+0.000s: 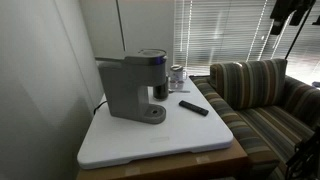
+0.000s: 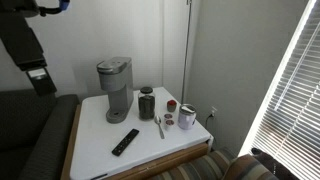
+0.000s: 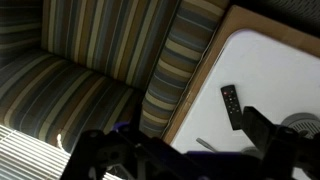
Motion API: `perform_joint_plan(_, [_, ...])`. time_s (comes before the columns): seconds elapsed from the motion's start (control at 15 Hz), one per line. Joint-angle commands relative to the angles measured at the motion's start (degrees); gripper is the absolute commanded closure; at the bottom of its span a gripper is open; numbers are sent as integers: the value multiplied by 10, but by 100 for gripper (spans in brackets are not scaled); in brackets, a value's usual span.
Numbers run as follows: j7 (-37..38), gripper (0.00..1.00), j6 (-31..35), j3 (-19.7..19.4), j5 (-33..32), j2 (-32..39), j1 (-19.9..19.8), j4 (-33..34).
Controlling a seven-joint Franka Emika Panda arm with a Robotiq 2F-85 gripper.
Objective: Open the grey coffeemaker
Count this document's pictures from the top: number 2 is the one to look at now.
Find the metal spoon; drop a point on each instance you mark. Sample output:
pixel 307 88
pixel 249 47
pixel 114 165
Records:
pixel 157 120

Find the black remote control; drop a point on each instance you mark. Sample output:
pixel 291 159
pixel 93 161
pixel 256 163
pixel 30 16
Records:
pixel 124 143

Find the white topped wooden side table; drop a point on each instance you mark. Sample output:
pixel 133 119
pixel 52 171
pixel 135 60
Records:
pixel 96 138

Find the white window blinds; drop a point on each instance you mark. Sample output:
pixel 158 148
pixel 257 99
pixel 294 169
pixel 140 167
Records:
pixel 290 127

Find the coffee pod front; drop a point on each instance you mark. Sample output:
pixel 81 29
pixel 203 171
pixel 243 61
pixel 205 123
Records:
pixel 169 124

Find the coffee pod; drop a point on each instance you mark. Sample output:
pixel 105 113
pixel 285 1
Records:
pixel 169 124
pixel 168 116

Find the grey coffeemaker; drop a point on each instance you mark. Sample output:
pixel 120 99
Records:
pixel 116 78

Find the striped cushion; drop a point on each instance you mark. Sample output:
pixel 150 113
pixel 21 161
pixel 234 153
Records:
pixel 218 165

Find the red lidded small cup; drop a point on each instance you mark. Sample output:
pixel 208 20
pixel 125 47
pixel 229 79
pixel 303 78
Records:
pixel 171 105

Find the dark grey sofa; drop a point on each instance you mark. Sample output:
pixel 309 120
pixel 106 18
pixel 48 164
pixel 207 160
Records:
pixel 34 134

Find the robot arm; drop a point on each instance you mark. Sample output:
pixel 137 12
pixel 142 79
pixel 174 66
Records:
pixel 21 42

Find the wall power outlet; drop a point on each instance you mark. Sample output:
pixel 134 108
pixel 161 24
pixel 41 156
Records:
pixel 213 111

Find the glass jar of coffee beans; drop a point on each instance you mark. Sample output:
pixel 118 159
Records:
pixel 146 103

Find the coffee pod rear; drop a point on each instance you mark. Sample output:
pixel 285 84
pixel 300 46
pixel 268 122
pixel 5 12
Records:
pixel 168 116

